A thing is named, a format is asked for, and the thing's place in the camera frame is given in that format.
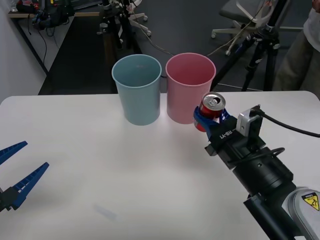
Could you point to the grey white office chair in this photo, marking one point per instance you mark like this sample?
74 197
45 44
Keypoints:
240 10

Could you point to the white chair base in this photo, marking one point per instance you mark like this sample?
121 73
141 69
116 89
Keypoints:
142 23

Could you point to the pale blue plastic bin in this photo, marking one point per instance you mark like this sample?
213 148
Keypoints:
138 100

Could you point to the black camera tripod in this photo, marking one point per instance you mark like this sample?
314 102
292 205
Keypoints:
117 27
265 47

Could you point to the red drink can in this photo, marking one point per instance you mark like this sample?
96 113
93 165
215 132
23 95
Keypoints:
212 111

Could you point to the person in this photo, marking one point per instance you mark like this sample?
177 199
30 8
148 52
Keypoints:
312 30

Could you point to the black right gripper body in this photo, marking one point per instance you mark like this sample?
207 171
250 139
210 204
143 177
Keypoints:
230 142

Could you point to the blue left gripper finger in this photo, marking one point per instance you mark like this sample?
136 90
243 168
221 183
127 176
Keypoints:
27 185
12 150

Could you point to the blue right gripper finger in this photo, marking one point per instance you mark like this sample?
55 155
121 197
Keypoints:
203 123
225 117

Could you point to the wooden top desk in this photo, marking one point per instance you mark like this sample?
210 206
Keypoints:
50 27

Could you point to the pink plastic bin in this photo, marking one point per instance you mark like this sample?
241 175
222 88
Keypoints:
182 100

